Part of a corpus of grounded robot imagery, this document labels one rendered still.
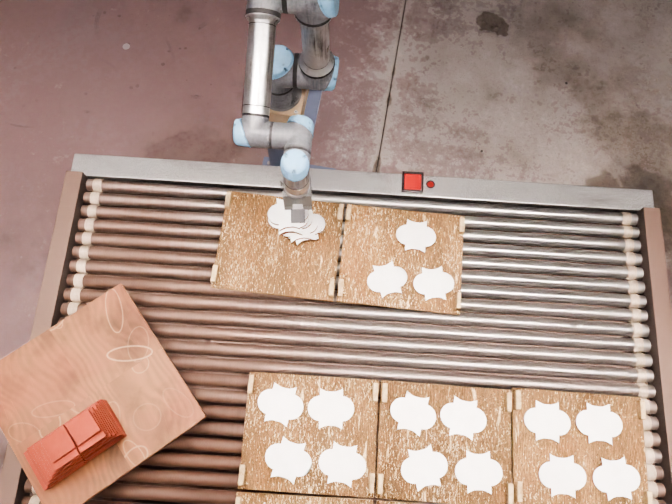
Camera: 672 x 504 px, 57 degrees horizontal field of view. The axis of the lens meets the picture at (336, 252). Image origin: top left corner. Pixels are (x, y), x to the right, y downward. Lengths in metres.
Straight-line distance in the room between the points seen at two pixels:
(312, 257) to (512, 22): 2.25
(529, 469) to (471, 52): 2.38
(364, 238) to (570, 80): 1.99
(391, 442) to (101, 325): 0.96
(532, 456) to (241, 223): 1.20
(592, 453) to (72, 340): 1.63
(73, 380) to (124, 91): 1.98
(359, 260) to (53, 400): 1.04
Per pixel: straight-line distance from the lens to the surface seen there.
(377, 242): 2.12
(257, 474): 2.00
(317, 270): 2.08
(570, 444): 2.14
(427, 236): 2.13
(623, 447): 2.20
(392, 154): 3.31
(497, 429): 2.07
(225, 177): 2.25
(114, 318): 2.04
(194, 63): 3.65
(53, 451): 1.85
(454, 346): 2.08
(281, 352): 2.04
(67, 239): 2.27
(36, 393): 2.08
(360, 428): 2.00
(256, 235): 2.13
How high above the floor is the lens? 2.93
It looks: 72 degrees down
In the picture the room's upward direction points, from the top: 4 degrees clockwise
